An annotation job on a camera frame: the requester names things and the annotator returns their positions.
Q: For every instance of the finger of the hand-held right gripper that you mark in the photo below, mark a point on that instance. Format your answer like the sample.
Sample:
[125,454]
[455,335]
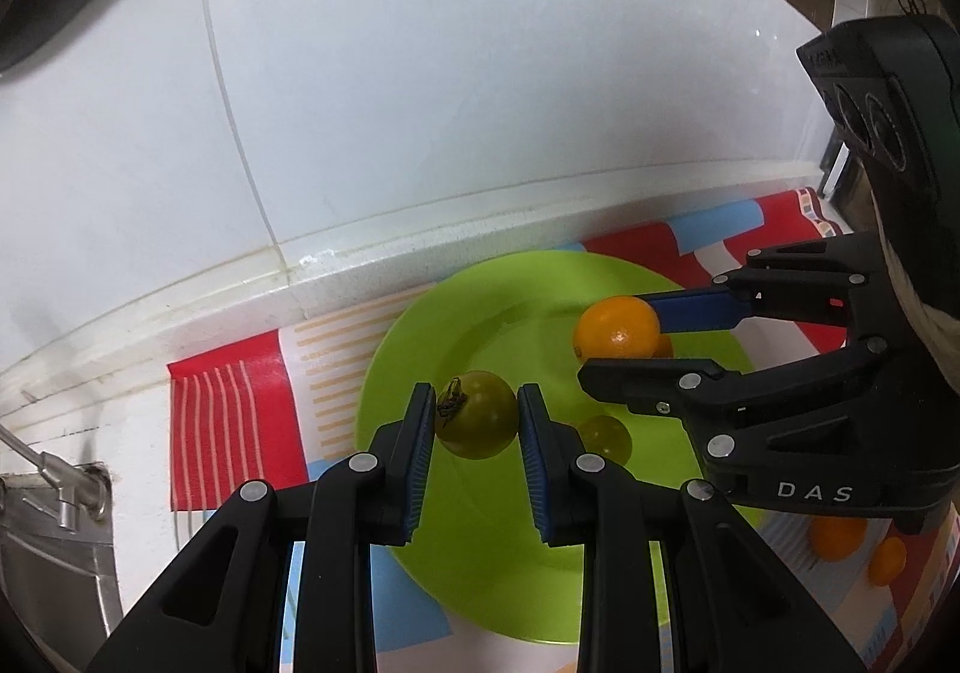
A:
[697,311]
[645,380]

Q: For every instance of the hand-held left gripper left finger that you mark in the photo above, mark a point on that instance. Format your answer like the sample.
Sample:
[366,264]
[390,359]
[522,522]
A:
[421,463]

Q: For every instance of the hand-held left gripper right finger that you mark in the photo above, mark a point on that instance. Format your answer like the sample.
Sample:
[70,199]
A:
[534,463]

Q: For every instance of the orange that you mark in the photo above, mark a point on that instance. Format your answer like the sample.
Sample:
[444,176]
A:
[611,332]
[836,538]
[887,560]

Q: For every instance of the green tomato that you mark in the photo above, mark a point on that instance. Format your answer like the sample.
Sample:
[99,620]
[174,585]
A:
[484,418]
[607,437]

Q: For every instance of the green plate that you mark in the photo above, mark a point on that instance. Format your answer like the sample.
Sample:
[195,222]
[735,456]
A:
[480,313]

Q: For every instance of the white rack strip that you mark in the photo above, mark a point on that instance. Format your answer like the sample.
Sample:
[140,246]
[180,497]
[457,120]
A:
[831,167]

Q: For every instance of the colourful patterned table mat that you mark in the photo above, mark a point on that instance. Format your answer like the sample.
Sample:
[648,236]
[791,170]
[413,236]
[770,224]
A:
[225,418]

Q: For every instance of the metal faucet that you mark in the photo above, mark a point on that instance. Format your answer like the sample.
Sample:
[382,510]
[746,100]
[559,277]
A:
[67,485]

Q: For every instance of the steel sink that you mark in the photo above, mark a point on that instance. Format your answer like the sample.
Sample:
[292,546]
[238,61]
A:
[45,568]

